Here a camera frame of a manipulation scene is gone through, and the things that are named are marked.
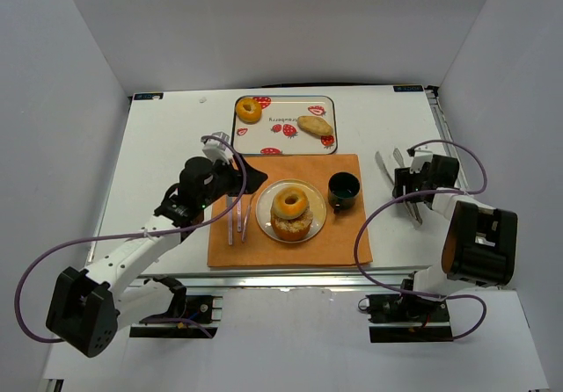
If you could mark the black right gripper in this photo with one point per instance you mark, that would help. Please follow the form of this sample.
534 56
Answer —
405 185

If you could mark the metal serving tongs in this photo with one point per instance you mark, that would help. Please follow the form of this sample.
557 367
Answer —
411 208

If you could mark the glazed donut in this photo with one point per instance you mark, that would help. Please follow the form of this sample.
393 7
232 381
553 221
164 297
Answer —
248 110
290 203

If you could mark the flat oval bread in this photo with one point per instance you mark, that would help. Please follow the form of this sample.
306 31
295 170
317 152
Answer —
315 125

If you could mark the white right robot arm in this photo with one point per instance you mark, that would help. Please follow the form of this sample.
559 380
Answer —
480 245

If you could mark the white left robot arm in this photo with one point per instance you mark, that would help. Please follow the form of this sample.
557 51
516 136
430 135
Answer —
91 305

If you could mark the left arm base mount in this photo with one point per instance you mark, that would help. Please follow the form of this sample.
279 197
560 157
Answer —
187 316

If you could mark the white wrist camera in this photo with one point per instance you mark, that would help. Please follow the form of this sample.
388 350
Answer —
419 158
215 150

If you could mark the pink handled fork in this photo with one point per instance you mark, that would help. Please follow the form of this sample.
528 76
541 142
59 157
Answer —
246 220

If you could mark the pink handled knife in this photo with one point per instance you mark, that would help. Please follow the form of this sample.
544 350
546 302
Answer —
229 201

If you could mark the orange cloth placemat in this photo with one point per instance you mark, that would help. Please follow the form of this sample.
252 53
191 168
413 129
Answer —
333 245

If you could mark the dark green mug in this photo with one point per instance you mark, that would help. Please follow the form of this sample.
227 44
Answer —
343 189

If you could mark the pink handled spoon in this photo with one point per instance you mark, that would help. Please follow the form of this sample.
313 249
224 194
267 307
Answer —
239 216

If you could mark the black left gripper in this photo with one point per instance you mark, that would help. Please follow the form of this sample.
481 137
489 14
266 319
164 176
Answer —
237 177

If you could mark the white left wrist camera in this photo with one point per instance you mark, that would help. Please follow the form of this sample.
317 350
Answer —
215 150

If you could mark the strawberry pattern tray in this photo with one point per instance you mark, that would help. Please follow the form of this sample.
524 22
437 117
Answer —
277 132

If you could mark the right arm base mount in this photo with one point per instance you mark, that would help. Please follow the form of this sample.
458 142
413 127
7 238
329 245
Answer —
405 318

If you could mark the cream ceramic plate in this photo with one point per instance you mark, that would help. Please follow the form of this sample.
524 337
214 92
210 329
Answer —
317 206

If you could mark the large orange swirl bread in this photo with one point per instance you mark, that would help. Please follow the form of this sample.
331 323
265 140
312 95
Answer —
292 230

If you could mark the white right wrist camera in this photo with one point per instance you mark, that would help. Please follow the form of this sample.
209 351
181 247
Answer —
419 158

